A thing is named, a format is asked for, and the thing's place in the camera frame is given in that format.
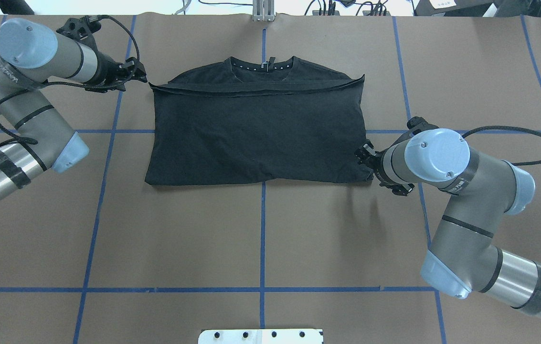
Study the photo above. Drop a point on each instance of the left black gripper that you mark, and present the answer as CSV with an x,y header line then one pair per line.
x,y
104,69

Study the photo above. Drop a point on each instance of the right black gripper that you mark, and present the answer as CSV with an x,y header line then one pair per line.
x,y
379,165

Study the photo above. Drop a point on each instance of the black graphic t-shirt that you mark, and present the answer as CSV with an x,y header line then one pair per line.
x,y
235,122

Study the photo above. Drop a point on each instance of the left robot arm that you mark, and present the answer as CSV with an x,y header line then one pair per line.
x,y
33,57

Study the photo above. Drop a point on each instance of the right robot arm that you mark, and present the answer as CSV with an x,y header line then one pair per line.
x,y
461,258

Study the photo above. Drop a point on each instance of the aluminium frame post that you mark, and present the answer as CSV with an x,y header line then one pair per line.
x,y
263,10

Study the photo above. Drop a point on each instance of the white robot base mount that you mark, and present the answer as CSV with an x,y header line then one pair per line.
x,y
262,336

